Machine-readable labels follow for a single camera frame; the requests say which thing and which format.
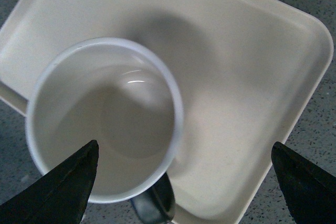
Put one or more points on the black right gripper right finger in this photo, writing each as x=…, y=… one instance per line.
x=309, y=191

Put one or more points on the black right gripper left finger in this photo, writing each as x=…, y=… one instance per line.
x=60, y=196

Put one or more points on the white smiley mug black handle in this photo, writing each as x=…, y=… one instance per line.
x=122, y=95

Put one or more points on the beige rectangular tray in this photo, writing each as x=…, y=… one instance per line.
x=246, y=68

